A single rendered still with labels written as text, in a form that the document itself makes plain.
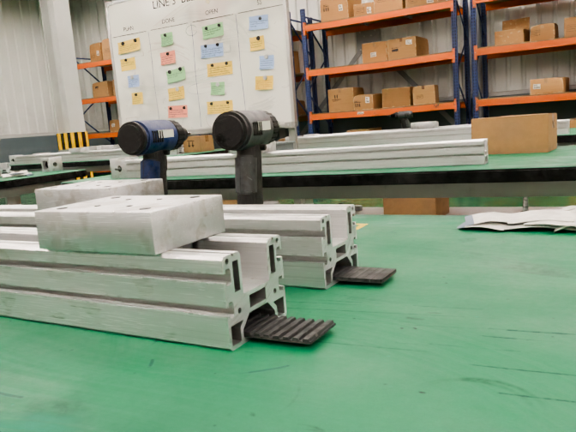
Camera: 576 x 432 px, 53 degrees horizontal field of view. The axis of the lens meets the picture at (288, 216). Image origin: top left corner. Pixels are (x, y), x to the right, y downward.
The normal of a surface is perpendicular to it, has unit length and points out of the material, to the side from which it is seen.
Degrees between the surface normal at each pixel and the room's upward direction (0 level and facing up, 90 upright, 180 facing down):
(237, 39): 90
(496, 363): 0
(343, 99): 91
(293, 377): 0
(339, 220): 90
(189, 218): 90
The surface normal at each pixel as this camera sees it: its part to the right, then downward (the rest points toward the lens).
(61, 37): 0.88, 0.00
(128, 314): -0.49, 0.18
